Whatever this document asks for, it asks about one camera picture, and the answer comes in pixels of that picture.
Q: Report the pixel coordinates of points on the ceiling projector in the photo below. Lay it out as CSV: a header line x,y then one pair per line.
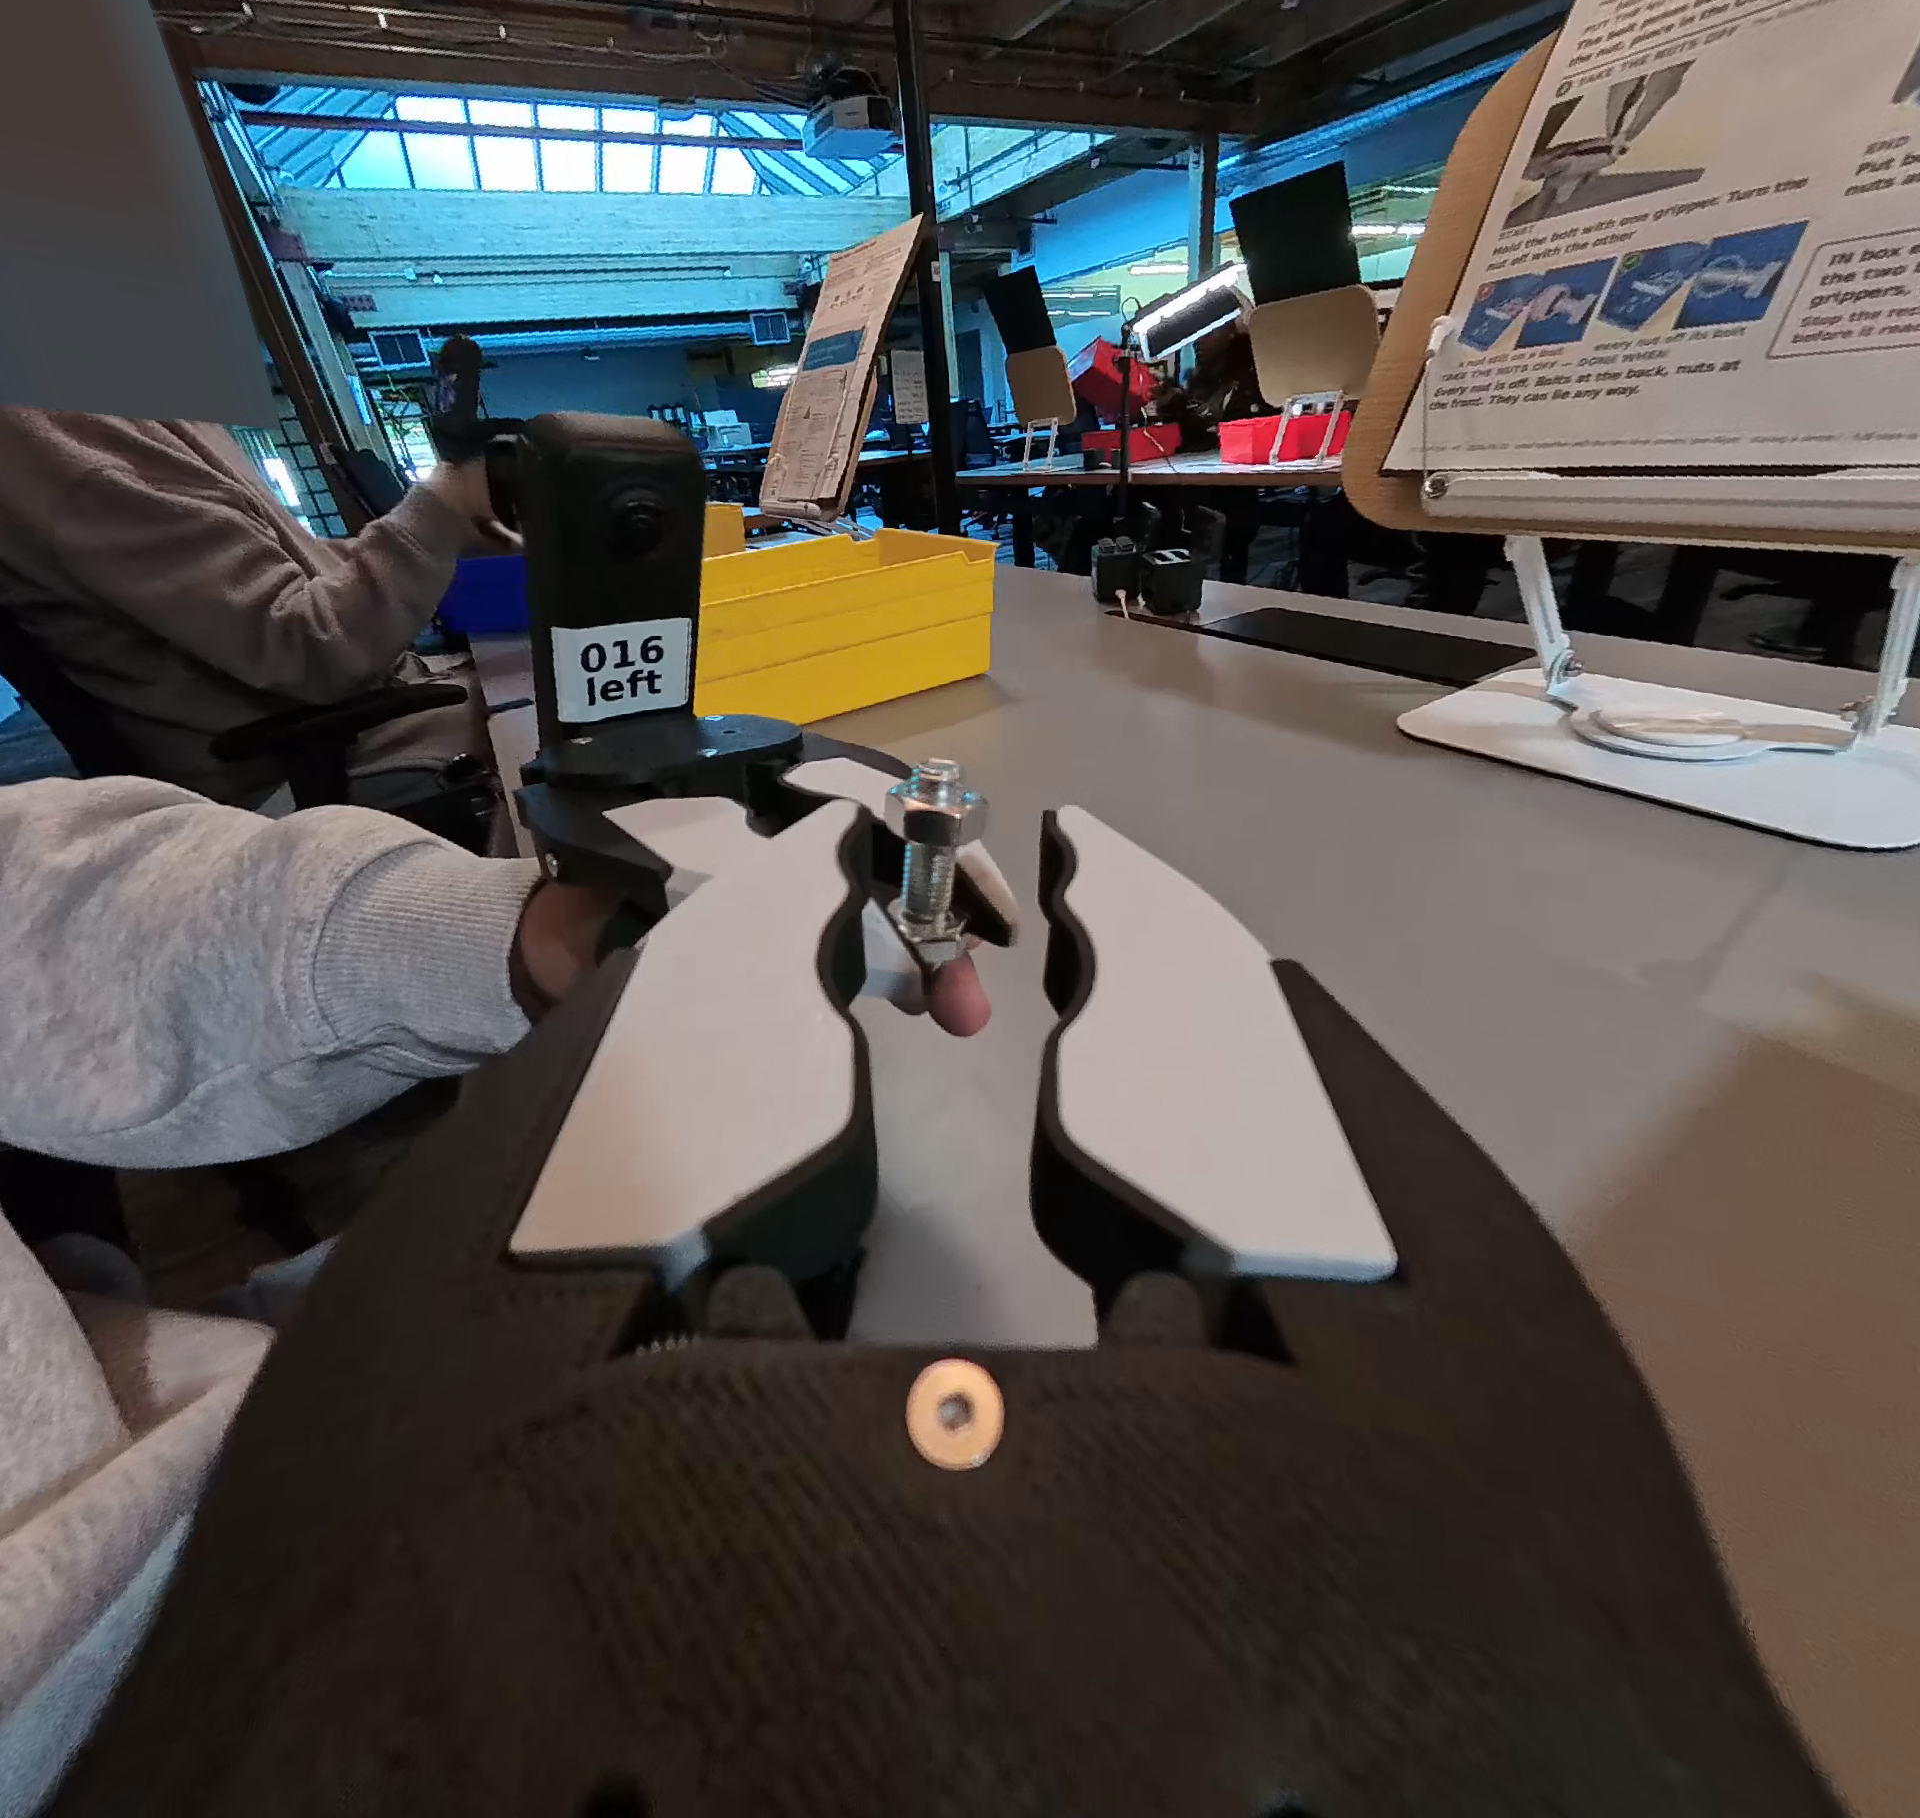
x,y
848,127

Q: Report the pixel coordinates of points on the grey desk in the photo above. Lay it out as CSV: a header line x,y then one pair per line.
x,y
1350,1023

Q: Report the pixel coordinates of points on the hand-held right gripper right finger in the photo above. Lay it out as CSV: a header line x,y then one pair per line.
x,y
1200,1084

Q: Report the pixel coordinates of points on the person's left forearm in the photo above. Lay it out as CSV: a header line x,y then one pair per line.
x,y
224,950

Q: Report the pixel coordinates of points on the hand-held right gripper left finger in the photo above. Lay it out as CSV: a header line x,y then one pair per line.
x,y
704,1068

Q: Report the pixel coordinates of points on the small black panel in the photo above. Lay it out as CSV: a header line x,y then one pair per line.
x,y
1020,311

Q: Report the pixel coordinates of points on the yellow plastic bin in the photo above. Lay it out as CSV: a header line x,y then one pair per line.
x,y
724,532
855,634

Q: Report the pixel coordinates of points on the small red plastic bin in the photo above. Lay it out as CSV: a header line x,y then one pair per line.
x,y
1153,441

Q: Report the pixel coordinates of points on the silver bolt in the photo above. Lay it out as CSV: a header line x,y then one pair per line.
x,y
930,880

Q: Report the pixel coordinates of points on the wooden document stand white base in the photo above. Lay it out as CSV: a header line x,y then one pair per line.
x,y
1650,505

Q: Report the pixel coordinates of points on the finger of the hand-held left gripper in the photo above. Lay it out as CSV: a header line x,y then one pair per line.
x,y
683,835
993,902

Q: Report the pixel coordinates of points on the large rounded wooden stand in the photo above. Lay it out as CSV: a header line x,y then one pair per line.
x,y
1314,349

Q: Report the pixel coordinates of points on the blue plastic bin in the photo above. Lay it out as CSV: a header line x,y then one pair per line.
x,y
483,596

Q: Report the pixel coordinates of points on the person's grey sweater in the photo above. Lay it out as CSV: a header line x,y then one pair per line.
x,y
76,1399

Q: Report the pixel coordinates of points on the cardboard document stand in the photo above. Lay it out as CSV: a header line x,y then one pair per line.
x,y
832,380

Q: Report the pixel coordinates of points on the large red plastic bin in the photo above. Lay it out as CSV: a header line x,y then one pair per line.
x,y
1275,438

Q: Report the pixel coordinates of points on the black office chair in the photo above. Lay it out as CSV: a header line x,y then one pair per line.
x,y
344,723

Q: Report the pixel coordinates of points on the large black panel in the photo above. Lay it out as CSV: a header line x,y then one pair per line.
x,y
1293,238

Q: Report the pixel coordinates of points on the black steel column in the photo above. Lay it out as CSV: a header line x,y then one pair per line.
x,y
918,199

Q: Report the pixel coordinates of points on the small rounded wooden stand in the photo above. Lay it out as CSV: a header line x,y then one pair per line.
x,y
1038,385

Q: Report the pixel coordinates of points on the person's left hand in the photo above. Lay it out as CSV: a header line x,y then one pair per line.
x,y
945,1001

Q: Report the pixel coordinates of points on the printed instruction sheet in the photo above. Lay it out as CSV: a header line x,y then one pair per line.
x,y
1681,199

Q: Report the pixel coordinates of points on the black battery charger dock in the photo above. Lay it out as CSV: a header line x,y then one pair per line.
x,y
1163,574

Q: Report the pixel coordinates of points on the bright desk lamp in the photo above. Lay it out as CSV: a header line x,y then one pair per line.
x,y
1186,311

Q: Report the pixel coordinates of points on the silver hex nut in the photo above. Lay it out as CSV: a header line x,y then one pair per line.
x,y
932,814

